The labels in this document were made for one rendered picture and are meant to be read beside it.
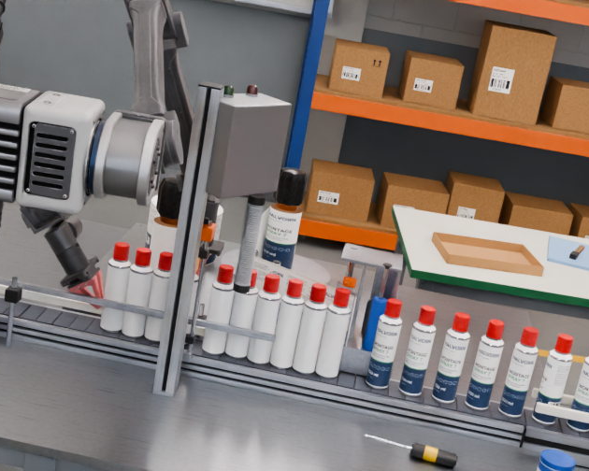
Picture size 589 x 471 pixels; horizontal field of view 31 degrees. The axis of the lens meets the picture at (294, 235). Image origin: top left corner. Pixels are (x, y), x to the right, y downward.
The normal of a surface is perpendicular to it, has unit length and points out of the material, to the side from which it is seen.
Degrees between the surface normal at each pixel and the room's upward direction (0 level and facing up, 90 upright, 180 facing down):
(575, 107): 90
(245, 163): 90
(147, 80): 40
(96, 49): 90
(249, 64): 90
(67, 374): 0
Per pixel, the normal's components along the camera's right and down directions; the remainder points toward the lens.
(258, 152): 0.74, 0.33
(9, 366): 0.18, -0.94
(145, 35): -0.15, -0.59
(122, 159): 0.06, -0.07
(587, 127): 0.00, 0.30
